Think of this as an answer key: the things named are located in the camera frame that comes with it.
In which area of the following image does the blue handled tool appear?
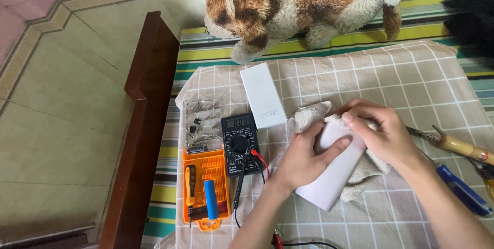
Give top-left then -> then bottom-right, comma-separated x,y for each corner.
435,164 -> 493,217

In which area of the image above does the beige checkered cloth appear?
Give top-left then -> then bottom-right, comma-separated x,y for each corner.
154,40 -> 494,249

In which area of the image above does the white rectangular power bank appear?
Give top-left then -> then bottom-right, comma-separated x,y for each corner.
240,62 -> 288,130

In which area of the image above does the wooden handled soldering iron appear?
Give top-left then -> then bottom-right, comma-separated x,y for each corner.
405,125 -> 494,166

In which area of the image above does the orange handled screwdriver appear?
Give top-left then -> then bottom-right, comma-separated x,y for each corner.
184,164 -> 197,228

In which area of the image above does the white power bank casing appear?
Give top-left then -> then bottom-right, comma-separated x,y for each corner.
294,120 -> 367,212

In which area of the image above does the black digital multimeter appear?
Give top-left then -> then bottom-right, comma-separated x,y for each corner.
220,113 -> 265,178

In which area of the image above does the clear plastic bit tray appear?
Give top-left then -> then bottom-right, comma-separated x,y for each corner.
183,98 -> 224,149

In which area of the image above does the small beige rag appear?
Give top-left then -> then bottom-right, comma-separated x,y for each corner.
290,101 -> 392,203

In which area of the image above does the striped colourful mat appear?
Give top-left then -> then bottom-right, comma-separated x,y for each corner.
143,0 -> 494,246

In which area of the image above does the yellow handled tool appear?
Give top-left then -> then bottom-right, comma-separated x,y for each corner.
468,158 -> 494,201

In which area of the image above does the person's left hand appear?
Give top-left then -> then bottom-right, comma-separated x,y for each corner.
270,121 -> 352,194

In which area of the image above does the brown and white plush dog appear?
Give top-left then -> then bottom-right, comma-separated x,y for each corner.
204,0 -> 404,64

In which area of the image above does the red multimeter lead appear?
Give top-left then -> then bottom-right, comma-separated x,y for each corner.
250,149 -> 270,180

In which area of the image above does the person's right hand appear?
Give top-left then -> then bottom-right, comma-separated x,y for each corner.
336,98 -> 425,169

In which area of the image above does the black multimeter probe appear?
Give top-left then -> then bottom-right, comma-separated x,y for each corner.
233,149 -> 249,212

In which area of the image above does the dark wooden bed frame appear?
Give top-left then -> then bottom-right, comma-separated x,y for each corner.
98,11 -> 180,249

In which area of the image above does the grey metal bar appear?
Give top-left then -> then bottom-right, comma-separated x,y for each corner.
0,223 -> 96,248

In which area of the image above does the orange screwdriver bit case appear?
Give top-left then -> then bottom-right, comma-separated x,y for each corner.
182,149 -> 232,231

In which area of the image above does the blue cylindrical battery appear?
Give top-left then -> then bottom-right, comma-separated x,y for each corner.
203,180 -> 220,220

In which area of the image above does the black fluffy object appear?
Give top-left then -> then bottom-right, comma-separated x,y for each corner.
442,0 -> 494,68

